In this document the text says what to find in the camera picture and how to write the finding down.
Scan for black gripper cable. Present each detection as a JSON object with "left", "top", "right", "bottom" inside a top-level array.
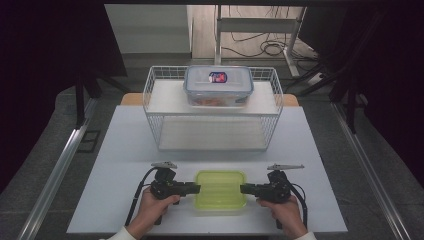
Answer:
[
  {"left": 289, "top": 183, "right": 308, "bottom": 229},
  {"left": 124, "top": 167, "right": 159, "bottom": 227}
]

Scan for clear container with blue lid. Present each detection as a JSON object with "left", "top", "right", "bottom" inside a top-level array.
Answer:
[{"left": 183, "top": 64, "right": 255, "bottom": 108}]

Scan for wooden table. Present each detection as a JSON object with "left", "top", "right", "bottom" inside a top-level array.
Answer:
[{"left": 119, "top": 92, "right": 299, "bottom": 108}]

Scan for green plastic container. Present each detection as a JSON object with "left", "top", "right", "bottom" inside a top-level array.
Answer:
[{"left": 193, "top": 169, "right": 248, "bottom": 212}]

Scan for white wire rack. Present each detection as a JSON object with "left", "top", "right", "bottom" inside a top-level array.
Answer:
[{"left": 142, "top": 65, "right": 284, "bottom": 153}]

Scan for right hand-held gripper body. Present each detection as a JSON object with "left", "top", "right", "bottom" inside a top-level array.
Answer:
[{"left": 261, "top": 163, "right": 305, "bottom": 204}]

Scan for person's left hand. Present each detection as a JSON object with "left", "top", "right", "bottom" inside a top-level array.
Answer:
[{"left": 125, "top": 189, "right": 181, "bottom": 239}]

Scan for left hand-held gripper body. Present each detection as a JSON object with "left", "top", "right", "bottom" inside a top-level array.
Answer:
[{"left": 149, "top": 161, "right": 183, "bottom": 201}]

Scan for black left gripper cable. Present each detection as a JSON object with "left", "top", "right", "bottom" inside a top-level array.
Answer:
[{"left": 124, "top": 167, "right": 159, "bottom": 227}]

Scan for dark floor plate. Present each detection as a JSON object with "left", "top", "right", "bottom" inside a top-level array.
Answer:
[{"left": 77, "top": 129, "right": 101, "bottom": 154}]

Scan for white metal desk frame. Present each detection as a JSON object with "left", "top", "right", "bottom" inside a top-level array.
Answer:
[{"left": 213, "top": 4, "right": 309, "bottom": 78}]

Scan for black cables on floor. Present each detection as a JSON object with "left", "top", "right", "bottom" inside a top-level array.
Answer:
[{"left": 221, "top": 31, "right": 319, "bottom": 60}]

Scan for black curtain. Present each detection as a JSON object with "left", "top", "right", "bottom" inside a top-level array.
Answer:
[
  {"left": 298, "top": 0, "right": 424, "bottom": 189},
  {"left": 0, "top": 0, "right": 128, "bottom": 194}
]

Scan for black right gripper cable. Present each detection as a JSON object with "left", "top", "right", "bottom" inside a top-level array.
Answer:
[{"left": 289, "top": 183, "right": 308, "bottom": 229}]

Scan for aluminium rail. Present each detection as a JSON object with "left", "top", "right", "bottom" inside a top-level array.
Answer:
[
  {"left": 331, "top": 101, "right": 414, "bottom": 240},
  {"left": 18, "top": 98, "right": 98, "bottom": 240}
]

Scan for black stand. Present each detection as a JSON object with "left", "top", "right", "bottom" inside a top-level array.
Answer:
[
  {"left": 74, "top": 64, "right": 132, "bottom": 130},
  {"left": 286, "top": 58, "right": 369, "bottom": 134}
]

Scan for person's right hand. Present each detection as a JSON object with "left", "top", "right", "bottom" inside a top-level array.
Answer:
[{"left": 256, "top": 196, "right": 308, "bottom": 239}]

